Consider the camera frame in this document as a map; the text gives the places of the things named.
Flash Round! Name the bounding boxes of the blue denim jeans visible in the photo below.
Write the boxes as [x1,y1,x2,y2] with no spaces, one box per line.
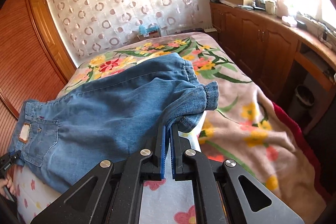
[9,53,219,193]

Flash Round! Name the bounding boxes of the left hand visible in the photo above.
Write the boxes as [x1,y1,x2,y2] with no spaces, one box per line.
[0,173,15,198]

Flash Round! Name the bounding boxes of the floral bed blanket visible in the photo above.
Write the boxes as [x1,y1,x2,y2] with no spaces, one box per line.
[12,31,328,224]

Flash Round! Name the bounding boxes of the wooden louvered wardrobe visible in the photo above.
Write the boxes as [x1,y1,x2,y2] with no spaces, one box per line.
[1,0,76,154]

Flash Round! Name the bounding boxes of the wooden cabinet counter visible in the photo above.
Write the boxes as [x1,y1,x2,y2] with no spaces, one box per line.
[210,3,335,133]

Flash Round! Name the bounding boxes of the blue item behind bed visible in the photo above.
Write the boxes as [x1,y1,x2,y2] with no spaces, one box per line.
[138,25,160,36]

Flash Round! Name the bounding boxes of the white power strip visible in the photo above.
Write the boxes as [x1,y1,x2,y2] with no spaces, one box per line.
[296,12,336,50]

